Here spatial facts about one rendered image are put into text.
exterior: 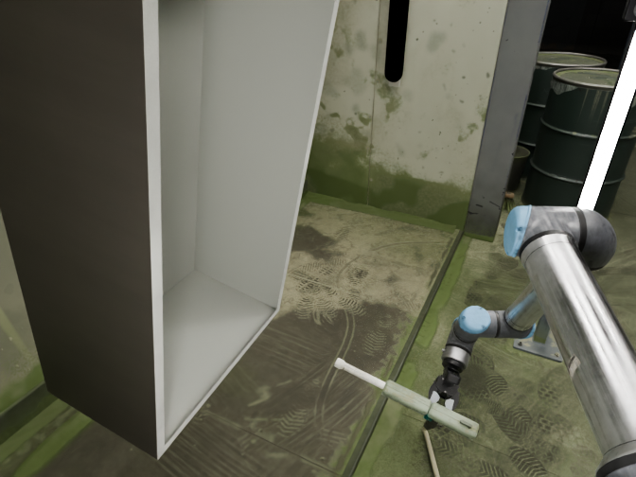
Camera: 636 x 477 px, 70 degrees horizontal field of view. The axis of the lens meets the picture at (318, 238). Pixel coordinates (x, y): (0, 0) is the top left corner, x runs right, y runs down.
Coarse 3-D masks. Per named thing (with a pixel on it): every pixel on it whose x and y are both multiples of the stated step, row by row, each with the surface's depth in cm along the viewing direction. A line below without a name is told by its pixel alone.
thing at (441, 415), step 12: (360, 372) 150; (384, 384) 148; (396, 384) 147; (384, 396) 149; (396, 396) 145; (408, 396) 145; (420, 396) 145; (420, 408) 143; (432, 408) 143; (444, 408) 143; (432, 420) 148; (444, 420) 141; (456, 420) 141; (468, 420) 141; (456, 432) 143; (468, 432) 139
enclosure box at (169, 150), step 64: (0, 0) 59; (64, 0) 55; (128, 0) 51; (192, 0) 108; (256, 0) 107; (320, 0) 101; (0, 64) 65; (64, 64) 60; (128, 64) 56; (192, 64) 118; (256, 64) 114; (320, 64) 108; (0, 128) 72; (64, 128) 66; (128, 128) 61; (192, 128) 128; (256, 128) 123; (0, 192) 81; (64, 192) 73; (128, 192) 67; (192, 192) 142; (256, 192) 134; (64, 256) 82; (128, 256) 74; (192, 256) 158; (256, 256) 146; (64, 320) 94; (128, 320) 83; (192, 320) 144; (256, 320) 149; (64, 384) 109; (128, 384) 95; (192, 384) 125
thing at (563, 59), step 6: (540, 54) 355; (546, 54) 355; (552, 54) 355; (558, 54) 354; (564, 54) 353; (540, 60) 337; (546, 60) 337; (552, 60) 336; (558, 60) 334; (564, 60) 334; (570, 60) 337; (576, 60) 336; (582, 60) 337; (588, 60) 337; (594, 60) 334
